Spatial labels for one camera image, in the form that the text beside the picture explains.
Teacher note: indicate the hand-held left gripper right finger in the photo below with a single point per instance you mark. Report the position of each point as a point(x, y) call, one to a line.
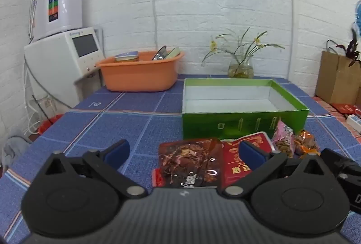
point(251, 156)

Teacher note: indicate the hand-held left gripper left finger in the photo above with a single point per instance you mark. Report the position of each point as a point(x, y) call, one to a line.
point(120, 152)

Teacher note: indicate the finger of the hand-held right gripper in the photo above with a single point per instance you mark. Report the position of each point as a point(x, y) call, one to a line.
point(338, 160)

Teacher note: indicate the pink nut snack packet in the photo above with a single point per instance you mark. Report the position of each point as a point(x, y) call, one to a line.
point(282, 142)

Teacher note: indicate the green cardboard box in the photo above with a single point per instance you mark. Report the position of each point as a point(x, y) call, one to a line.
point(239, 122)

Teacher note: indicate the clear orange snack packet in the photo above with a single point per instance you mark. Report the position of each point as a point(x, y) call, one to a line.
point(304, 142)

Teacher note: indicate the dark brown snack packet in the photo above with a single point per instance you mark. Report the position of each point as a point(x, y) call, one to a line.
point(191, 159)

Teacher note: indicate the white power strip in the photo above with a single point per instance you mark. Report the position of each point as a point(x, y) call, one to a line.
point(354, 122)

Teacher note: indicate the red flat box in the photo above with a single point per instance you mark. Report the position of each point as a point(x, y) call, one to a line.
point(345, 108)

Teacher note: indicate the red plaid cloth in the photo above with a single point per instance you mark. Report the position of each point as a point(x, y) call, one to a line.
point(321, 101)

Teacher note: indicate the red bucket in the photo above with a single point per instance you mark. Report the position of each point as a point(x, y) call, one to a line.
point(49, 124)

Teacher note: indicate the orange plastic basin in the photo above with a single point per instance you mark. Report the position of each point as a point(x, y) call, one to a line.
point(138, 74)

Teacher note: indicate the brown paper bag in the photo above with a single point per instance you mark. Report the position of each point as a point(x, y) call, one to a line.
point(335, 80)

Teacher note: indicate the glass vase with flowers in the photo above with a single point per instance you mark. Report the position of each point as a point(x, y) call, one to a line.
point(241, 69)

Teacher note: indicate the grey cloth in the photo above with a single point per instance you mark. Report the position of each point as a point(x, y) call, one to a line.
point(15, 152)

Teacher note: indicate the white appliance with screen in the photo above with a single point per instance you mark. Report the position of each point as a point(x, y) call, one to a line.
point(56, 69)

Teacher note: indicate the purple leaf plant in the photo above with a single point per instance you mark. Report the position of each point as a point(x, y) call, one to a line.
point(352, 49)

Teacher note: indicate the pale green bowl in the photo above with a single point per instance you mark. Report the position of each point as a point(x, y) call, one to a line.
point(173, 53)

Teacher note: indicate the white water purifier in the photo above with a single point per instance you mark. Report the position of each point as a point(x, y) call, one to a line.
point(67, 6)

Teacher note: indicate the blue round wall decoration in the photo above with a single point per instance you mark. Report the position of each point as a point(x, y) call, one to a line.
point(358, 18)

